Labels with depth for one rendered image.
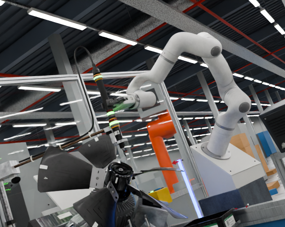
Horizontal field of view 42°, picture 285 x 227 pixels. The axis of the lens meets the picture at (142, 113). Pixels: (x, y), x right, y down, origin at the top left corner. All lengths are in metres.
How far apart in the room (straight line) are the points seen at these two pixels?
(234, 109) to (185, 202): 1.14
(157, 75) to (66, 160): 0.64
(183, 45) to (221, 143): 0.67
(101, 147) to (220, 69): 0.75
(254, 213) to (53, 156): 0.95
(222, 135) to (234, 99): 0.25
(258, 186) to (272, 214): 0.54
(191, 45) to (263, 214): 0.87
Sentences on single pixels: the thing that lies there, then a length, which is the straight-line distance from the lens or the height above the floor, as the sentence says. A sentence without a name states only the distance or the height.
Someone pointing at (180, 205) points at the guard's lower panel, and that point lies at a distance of 2.96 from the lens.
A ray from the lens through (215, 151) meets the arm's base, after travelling 2.27.
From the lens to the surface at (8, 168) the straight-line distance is 2.01.
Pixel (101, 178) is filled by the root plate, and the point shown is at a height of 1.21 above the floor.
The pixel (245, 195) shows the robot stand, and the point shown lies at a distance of 2.17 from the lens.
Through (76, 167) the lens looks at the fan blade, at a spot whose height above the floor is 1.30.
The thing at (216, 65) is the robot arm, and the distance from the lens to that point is 2.02.
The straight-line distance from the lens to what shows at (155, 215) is 1.80.
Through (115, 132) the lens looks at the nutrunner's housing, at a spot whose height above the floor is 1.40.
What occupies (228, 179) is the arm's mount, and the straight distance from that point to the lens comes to 2.17.
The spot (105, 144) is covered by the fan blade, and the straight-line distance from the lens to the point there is 1.91.
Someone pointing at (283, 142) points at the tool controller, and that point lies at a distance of 1.64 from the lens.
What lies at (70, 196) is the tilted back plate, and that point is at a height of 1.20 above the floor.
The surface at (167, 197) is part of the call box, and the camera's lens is 2.20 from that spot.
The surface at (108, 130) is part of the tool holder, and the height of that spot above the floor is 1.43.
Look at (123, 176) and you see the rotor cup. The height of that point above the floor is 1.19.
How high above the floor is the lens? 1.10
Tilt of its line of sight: 11 degrees up
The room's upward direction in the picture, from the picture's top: 20 degrees counter-clockwise
